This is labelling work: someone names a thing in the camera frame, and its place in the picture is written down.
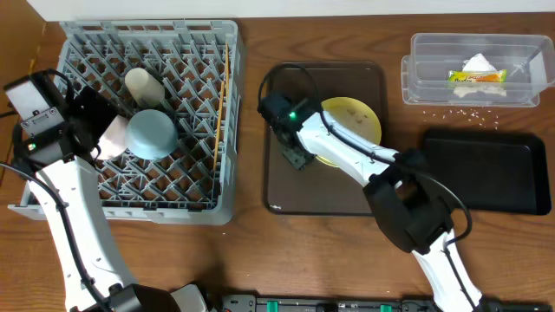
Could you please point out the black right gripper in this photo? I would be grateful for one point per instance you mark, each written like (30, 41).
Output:
(289, 157)

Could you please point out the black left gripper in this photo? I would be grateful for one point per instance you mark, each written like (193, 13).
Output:
(93, 120)

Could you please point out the white cup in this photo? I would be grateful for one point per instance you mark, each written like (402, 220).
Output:
(144, 88)

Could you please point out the light blue bowl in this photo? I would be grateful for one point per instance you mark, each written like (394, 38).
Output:
(151, 135)

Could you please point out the yellow plate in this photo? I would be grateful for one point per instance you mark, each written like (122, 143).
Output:
(372, 131)

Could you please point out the rice and food scraps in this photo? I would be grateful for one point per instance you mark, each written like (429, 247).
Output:
(352, 117)

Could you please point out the yellow snack wrapper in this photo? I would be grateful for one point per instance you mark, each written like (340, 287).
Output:
(479, 77)

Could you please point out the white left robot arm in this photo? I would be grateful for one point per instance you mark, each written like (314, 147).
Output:
(52, 148)

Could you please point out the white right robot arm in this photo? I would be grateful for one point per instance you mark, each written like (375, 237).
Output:
(417, 213)

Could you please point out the dark brown serving tray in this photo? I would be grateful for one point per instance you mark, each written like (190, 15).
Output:
(320, 189)

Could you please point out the grey dish rack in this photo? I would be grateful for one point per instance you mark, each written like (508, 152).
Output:
(188, 59)

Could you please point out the clear plastic bin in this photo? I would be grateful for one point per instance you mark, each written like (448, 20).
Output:
(432, 74)

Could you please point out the white crumpled napkin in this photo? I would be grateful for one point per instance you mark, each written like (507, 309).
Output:
(477, 63)

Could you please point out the black tray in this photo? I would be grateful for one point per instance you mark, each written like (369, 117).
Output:
(489, 171)

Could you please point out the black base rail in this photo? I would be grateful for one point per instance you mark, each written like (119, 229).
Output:
(252, 303)

